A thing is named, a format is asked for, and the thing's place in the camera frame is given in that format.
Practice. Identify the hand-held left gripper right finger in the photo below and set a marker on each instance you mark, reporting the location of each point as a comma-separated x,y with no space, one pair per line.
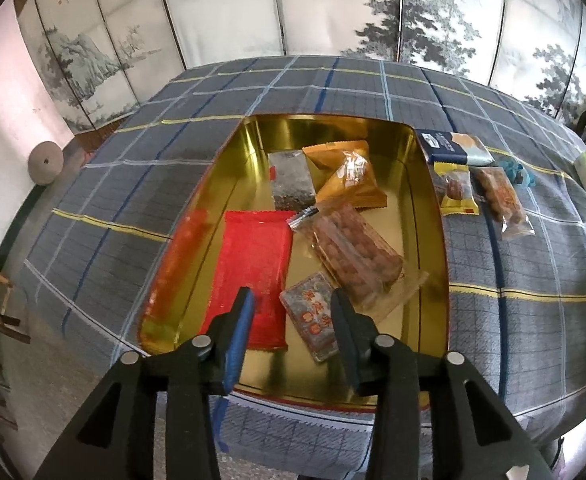
345,340

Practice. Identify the orange snack packet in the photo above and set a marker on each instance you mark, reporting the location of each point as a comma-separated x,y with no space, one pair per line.
353,170

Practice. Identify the light blue candy packet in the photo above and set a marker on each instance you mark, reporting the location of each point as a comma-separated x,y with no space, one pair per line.
518,175

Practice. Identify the gold metal tray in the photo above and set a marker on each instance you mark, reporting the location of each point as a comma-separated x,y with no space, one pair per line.
413,200

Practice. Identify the round stone disc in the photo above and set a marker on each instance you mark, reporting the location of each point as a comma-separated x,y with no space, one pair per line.
45,162

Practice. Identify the dark grey block snack packet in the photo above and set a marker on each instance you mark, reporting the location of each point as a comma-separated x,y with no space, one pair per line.
290,180

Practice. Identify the clear peanut brittle packet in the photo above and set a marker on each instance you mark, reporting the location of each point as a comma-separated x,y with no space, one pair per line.
358,255

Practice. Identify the clear red-print snack packet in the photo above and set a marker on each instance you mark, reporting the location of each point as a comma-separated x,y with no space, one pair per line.
308,315

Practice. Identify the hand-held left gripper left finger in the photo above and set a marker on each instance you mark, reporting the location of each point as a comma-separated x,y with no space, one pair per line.
240,340

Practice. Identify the small yellow snack packet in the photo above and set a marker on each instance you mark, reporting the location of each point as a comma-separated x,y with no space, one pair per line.
457,192

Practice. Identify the ink painting folding screen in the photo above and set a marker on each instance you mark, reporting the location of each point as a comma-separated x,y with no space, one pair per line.
223,10

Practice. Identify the clear fried snack packet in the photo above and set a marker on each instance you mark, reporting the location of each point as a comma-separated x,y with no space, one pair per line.
503,200

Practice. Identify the red snack packet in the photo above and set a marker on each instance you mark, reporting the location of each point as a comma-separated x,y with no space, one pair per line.
253,265

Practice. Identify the plaid tablecloth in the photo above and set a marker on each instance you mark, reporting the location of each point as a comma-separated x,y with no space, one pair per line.
523,360

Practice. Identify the navy blue snack packet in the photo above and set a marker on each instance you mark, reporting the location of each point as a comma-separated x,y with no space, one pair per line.
448,145

